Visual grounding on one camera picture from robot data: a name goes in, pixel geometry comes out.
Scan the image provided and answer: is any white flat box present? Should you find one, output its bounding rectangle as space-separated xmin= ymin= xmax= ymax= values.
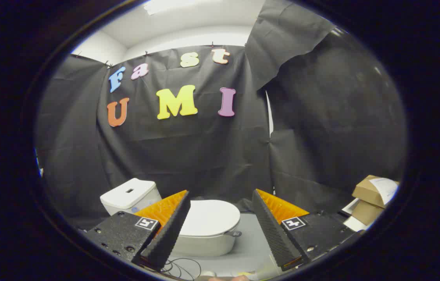
xmin=341 ymin=198 xmax=369 ymax=232

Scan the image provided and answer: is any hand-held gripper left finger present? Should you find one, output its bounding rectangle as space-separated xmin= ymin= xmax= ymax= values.
xmin=85 ymin=190 xmax=191 ymax=272

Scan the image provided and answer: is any ceiling light panel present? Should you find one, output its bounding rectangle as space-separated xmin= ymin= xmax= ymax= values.
xmin=144 ymin=0 xmax=224 ymax=15

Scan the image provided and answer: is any black backdrop cloth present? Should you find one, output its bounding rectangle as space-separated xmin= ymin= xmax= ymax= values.
xmin=34 ymin=0 xmax=408 ymax=231

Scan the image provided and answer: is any cardboard box with white label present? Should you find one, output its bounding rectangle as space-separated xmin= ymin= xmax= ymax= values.
xmin=352 ymin=175 xmax=400 ymax=208

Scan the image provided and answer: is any bundle of thin cables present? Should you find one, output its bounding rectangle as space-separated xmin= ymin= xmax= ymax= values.
xmin=160 ymin=258 xmax=203 ymax=281

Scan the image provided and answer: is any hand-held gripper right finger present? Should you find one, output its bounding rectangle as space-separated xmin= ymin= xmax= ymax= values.
xmin=252 ymin=189 xmax=365 ymax=272

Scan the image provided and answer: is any plain cardboard box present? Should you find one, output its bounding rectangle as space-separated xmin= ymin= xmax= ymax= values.
xmin=351 ymin=200 xmax=385 ymax=226

